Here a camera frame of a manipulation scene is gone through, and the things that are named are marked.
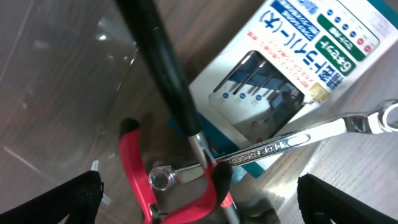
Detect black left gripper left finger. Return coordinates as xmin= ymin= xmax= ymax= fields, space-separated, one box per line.
xmin=1 ymin=170 xmax=104 ymax=224

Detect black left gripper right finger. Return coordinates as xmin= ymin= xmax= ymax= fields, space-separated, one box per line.
xmin=297 ymin=174 xmax=397 ymax=224

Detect red black handled pliers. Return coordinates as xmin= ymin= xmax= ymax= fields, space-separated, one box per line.
xmin=119 ymin=118 xmax=233 ymax=224

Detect silver double ring wrench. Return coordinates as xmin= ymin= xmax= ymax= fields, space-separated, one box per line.
xmin=149 ymin=99 xmax=397 ymax=191

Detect blue white bit set box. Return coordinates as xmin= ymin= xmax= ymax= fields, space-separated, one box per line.
xmin=190 ymin=0 xmax=397 ymax=177

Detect claw hammer black orange handle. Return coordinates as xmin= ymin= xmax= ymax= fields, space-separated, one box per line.
xmin=114 ymin=0 xmax=242 ymax=224

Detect clear plastic container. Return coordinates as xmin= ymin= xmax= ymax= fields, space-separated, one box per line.
xmin=0 ymin=0 xmax=398 ymax=224

